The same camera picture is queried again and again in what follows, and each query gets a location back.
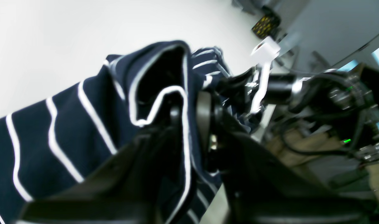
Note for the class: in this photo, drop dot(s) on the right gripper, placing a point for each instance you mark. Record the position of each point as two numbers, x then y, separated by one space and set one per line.
238 91

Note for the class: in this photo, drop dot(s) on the black yellow patterned box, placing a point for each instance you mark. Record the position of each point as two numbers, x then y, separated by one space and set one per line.
268 25

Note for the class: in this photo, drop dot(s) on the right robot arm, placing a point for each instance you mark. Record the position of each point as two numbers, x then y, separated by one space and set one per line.
335 98

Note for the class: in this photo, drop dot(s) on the navy white striped T-shirt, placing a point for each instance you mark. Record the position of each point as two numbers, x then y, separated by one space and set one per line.
56 143

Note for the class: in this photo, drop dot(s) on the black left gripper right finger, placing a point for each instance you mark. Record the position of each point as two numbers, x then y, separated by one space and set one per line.
259 188

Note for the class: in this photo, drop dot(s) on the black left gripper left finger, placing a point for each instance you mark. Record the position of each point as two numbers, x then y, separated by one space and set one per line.
124 189

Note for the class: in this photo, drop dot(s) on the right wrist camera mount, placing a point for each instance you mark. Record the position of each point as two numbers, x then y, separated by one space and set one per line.
262 56

